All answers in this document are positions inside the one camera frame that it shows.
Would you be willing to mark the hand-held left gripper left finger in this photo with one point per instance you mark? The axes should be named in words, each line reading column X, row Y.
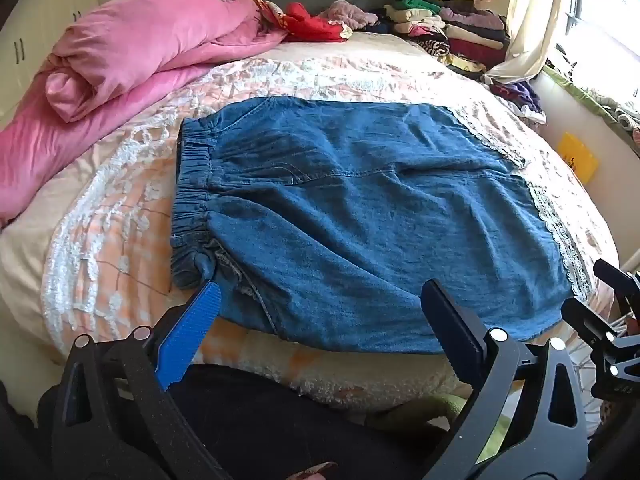
column 190, row 340

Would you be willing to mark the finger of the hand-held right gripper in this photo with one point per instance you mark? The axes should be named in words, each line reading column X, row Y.
column 617, row 282
column 587, row 325

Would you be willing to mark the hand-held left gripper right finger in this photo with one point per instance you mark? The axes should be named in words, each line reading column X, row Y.
column 450, row 322

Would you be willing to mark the light green cloth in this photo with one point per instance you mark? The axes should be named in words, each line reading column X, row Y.
column 435, row 405

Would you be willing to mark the peach white patterned blanket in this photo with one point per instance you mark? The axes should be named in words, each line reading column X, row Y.
column 125, row 240

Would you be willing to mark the yellow paper sheet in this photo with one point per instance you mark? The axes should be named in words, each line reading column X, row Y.
column 577, row 155

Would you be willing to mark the orange patterned cloth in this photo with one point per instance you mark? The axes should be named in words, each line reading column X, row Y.
column 636, row 137

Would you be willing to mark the grey white crumpled cloth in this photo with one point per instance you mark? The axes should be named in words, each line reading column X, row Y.
column 617, row 110

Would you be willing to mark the green sill cover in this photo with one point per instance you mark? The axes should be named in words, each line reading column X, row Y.
column 575, row 92

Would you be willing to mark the purple clothes heap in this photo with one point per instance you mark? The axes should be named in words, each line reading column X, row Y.
column 520, row 95

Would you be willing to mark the cream curtain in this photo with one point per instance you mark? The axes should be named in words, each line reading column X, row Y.
column 532, row 15

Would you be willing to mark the pink duvet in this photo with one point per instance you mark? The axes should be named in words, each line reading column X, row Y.
column 115, row 65

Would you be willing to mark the pile of folded clothes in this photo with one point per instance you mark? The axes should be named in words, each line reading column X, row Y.
column 445, row 30

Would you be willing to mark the mauve fluffy garment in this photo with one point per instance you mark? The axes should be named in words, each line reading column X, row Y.
column 350, row 12

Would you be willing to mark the red garment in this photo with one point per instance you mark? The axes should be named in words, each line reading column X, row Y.
column 312, row 22

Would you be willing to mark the red gold patterned cloth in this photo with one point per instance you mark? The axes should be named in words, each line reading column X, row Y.
column 265, row 10

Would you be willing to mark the white wardrobe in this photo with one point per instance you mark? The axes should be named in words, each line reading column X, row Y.
column 35, row 35

